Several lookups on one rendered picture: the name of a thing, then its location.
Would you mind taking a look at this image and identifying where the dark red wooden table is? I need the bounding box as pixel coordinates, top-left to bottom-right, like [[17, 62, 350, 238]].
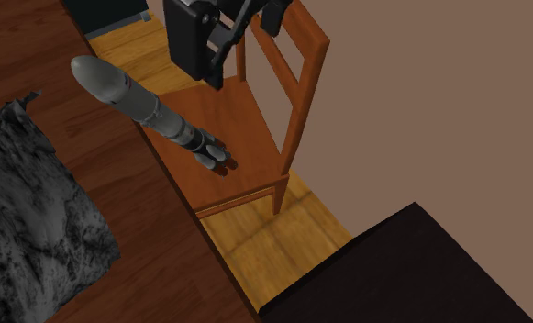
[[0, 0, 274, 323]]

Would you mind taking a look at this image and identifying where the grey model rocket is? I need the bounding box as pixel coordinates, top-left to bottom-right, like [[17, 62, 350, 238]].
[[70, 54, 239, 178]]

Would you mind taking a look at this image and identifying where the brown wooden chair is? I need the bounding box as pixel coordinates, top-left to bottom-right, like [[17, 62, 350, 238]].
[[138, 0, 331, 221]]

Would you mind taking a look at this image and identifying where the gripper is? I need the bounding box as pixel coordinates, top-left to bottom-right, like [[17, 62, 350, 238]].
[[162, 0, 294, 91]]

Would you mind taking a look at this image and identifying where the grey black crumpled cloth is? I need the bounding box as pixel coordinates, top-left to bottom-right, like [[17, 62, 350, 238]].
[[0, 89, 122, 323]]

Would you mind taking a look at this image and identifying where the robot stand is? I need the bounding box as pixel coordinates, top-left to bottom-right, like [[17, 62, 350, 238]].
[[61, 0, 153, 41]]

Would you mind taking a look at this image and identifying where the dark brown cabinet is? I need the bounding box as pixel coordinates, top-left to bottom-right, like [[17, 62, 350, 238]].
[[258, 201, 533, 323]]

